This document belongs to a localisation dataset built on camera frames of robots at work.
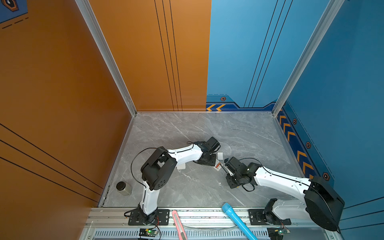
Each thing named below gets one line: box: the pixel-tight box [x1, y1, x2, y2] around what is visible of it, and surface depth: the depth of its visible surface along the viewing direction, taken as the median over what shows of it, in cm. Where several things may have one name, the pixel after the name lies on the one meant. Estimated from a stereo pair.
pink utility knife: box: [172, 210, 188, 240], surface depth 72 cm
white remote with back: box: [214, 161, 224, 171], surface depth 91 cm
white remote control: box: [176, 163, 186, 170], surface depth 91 cm
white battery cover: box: [217, 152, 224, 160], surface depth 98 cm
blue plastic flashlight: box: [221, 202, 258, 240], surface depth 72 cm
